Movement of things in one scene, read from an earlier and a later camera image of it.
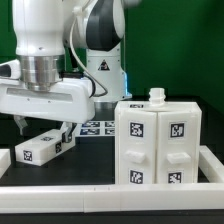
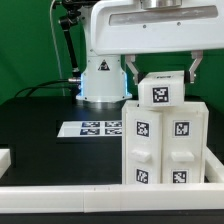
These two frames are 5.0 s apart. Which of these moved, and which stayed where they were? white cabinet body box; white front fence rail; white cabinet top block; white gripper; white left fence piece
Moved: white cabinet body box; white cabinet top block; white gripper
Stayed: white front fence rail; white left fence piece
